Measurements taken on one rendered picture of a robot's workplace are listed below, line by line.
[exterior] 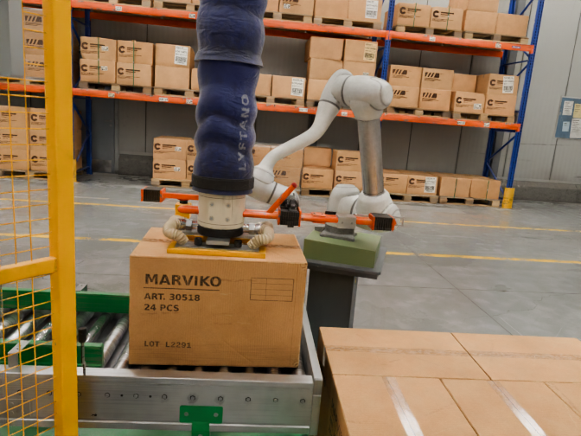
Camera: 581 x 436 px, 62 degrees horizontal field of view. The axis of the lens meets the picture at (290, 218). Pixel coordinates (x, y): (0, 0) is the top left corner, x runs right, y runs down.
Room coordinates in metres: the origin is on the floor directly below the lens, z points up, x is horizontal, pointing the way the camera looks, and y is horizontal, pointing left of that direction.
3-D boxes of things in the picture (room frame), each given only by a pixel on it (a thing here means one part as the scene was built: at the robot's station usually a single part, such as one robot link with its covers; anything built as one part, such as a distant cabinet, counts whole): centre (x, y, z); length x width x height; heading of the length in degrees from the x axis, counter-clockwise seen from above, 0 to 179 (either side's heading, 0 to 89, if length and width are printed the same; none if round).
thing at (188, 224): (1.74, 0.26, 1.01); 0.34 x 0.25 x 0.06; 95
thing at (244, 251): (1.65, 0.25, 0.97); 0.34 x 0.10 x 0.05; 95
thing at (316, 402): (1.79, -0.11, 0.48); 0.70 x 0.03 x 0.15; 5
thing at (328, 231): (2.49, -0.24, 0.87); 0.22 x 0.18 x 0.06; 79
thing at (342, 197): (2.48, -0.28, 1.01); 0.18 x 0.16 x 0.22; 50
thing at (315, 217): (1.88, 0.07, 1.08); 0.93 x 0.30 x 0.04; 95
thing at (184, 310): (1.77, 0.25, 0.75); 0.60 x 0.40 x 0.40; 97
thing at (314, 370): (1.79, -0.10, 0.58); 0.70 x 0.03 x 0.06; 5
